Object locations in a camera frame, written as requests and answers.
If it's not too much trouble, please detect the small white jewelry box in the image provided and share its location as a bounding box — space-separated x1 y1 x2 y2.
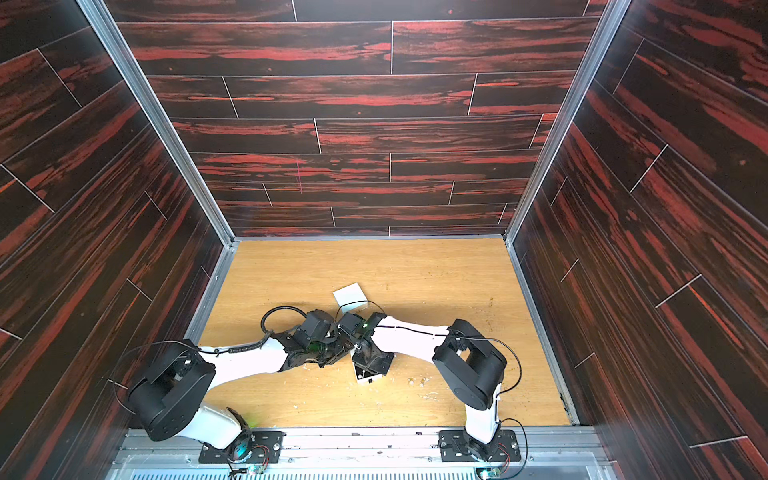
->
354 365 383 384

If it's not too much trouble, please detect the mint drawer-style jewelry box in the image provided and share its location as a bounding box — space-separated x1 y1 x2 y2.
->
333 283 368 312

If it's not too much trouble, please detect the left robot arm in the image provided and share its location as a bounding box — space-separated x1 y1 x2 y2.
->
127 332 354 450

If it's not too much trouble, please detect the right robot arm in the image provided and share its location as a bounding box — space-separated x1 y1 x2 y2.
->
339 313 507 445

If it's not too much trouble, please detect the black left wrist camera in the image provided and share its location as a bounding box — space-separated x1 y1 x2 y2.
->
293 309 336 348

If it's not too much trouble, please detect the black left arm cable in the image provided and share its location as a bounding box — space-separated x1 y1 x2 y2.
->
107 305 310 415

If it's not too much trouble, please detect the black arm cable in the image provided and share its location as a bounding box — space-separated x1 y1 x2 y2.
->
107 305 310 415
334 299 386 319

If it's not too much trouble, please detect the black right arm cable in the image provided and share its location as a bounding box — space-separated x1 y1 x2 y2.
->
334 299 386 319

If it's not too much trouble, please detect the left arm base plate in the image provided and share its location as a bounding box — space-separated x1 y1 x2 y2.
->
198 430 285 465

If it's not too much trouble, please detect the aluminium floor rail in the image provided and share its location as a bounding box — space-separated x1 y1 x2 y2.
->
184 240 240 344

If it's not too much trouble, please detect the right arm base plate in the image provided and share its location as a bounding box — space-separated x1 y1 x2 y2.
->
438 429 522 463

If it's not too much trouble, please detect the front aluminium frame rail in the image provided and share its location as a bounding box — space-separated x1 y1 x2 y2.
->
106 425 620 479

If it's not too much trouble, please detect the aluminium corner frame post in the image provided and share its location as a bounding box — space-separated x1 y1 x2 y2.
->
76 0 235 249

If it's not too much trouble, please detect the aluminium right corner post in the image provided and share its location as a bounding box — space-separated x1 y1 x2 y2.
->
505 0 631 252

